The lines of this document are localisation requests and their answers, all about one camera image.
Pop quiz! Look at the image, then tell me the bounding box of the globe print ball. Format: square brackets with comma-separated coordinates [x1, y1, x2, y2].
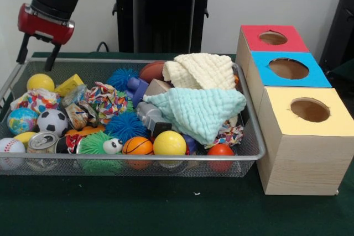
[7, 107, 39, 135]

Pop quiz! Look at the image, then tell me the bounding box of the silver wire mesh bin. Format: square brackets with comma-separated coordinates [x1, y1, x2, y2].
[0, 57, 267, 179]

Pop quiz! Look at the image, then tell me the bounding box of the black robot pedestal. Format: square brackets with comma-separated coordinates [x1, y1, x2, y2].
[106, 0, 223, 54]

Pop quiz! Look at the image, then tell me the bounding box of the white baseball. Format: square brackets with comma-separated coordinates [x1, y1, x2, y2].
[0, 137, 27, 171]

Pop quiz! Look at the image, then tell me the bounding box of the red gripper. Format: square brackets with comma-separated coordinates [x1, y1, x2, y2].
[15, 3, 76, 72]

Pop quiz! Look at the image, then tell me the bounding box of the black cable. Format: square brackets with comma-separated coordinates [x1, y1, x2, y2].
[95, 41, 116, 53]

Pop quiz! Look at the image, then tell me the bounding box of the silver drink can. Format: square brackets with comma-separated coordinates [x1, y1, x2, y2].
[27, 131, 60, 154]

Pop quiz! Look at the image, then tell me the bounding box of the colourful knotted rope toy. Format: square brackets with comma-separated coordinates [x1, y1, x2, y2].
[204, 127, 244, 147]

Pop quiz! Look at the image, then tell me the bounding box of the red-orange ball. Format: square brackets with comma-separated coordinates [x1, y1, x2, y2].
[207, 144, 235, 171]

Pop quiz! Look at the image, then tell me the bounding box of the mint green waffle cloth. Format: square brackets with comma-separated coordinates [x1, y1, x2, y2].
[143, 86, 247, 145]

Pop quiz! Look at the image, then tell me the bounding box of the wooden box with three holes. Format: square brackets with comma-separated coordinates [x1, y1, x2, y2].
[235, 24, 354, 196]

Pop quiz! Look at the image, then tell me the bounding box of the small orange basketball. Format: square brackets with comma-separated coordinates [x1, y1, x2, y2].
[122, 136, 154, 170]

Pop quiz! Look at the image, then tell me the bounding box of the green spiky toy with eyes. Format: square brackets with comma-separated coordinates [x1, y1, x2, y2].
[76, 130, 124, 175]

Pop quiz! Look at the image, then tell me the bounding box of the black and white soccer ball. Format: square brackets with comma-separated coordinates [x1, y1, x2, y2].
[37, 109, 69, 137]

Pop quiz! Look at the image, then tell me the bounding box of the cream waffle cloth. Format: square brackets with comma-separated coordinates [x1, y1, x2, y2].
[162, 53, 237, 90]

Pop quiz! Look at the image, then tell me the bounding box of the yellow ball with seam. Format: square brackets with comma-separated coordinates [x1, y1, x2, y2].
[27, 73, 55, 92]

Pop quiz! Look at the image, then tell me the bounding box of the smooth yellow ball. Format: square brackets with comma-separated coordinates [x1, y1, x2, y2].
[153, 130, 188, 167]

